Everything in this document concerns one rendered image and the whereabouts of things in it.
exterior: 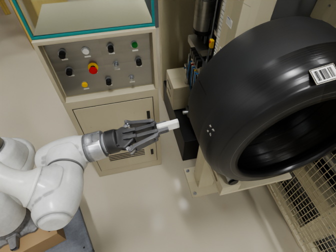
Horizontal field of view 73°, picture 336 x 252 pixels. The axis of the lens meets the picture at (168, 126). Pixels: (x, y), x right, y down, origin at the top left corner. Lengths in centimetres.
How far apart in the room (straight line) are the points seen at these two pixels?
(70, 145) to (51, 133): 183
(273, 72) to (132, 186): 159
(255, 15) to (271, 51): 28
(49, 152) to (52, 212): 21
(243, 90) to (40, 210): 57
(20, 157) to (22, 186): 53
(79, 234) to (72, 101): 69
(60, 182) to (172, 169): 151
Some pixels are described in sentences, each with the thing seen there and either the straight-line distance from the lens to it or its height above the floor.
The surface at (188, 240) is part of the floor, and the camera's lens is 186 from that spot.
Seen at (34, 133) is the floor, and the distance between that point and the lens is 263.
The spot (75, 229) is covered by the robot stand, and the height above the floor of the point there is 65.
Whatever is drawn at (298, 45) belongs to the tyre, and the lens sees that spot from 70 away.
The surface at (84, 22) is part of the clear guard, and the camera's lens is 115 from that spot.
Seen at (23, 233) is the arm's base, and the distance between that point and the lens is 122.
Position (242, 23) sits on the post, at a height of 140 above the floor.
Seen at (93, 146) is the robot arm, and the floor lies 125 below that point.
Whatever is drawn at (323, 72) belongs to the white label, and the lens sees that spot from 66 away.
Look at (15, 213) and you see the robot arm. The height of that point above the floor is 89.
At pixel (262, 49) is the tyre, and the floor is 146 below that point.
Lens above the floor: 181
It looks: 51 degrees down
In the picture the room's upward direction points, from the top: straight up
